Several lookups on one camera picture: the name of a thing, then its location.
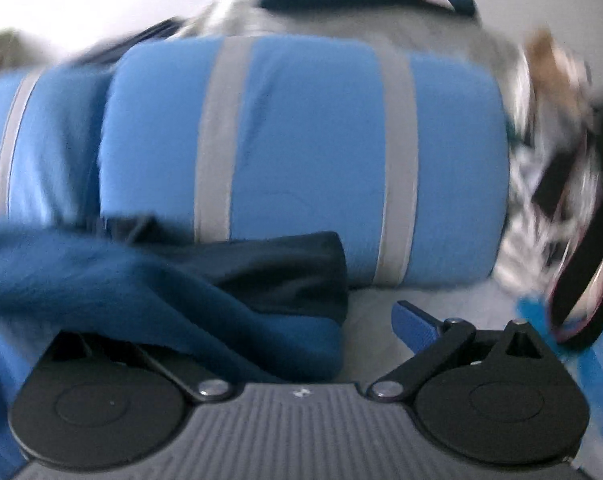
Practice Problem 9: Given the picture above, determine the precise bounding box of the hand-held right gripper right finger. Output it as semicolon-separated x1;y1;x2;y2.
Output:
369;300;549;403

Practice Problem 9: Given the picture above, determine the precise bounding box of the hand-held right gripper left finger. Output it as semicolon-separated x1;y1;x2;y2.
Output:
46;330;233;403

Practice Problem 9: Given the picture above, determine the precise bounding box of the blue fleece jacket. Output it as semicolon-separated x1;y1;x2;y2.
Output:
0;215;351;466

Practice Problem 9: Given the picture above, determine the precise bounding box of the blue flat sheet piece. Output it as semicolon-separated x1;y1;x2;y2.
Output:
519;294;549;323

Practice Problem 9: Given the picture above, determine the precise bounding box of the black band with pink edge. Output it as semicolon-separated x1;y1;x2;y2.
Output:
546;95;603;348

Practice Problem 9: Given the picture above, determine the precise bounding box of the white striped cloth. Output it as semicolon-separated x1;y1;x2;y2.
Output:
496;50;597;306

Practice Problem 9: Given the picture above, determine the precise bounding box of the blue pillow with grey stripes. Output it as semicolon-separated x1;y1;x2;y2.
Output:
0;67;125;241
98;35;511;291

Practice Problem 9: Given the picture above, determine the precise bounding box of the grey fuzzy blanket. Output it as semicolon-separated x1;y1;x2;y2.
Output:
182;0;522;66

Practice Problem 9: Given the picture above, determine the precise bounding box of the brown stuffed toy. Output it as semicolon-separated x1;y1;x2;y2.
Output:
524;27;592;116

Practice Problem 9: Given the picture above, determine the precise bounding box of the dark blue striped cloth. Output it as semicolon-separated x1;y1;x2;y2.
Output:
64;16;187;68

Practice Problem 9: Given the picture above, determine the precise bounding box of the blue cable bundle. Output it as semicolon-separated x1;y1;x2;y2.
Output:
556;330;603;446

